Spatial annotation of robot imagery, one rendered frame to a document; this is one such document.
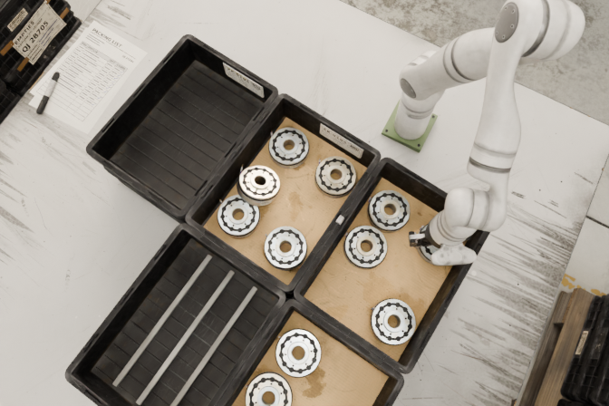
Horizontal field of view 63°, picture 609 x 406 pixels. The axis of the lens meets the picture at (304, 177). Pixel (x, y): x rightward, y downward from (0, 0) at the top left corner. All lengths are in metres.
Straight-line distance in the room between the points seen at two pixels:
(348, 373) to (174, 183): 0.62
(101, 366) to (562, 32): 1.13
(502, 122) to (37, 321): 1.20
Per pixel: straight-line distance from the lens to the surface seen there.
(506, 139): 0.85
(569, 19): 0.84
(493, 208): 0.90
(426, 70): 1.10
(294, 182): 1.26
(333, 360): 1.21
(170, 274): 1.25
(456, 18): 2.63
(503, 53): 0.82
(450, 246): 1.06
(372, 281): 1.22
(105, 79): 1.63
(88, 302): 1.44
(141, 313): 1.26
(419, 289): 1.24
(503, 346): 1.44
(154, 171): 1.32
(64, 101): 1.64
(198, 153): 1.31
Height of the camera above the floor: 2.03
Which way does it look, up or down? 72 degrees down
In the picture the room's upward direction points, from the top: 3 degrees clockwise
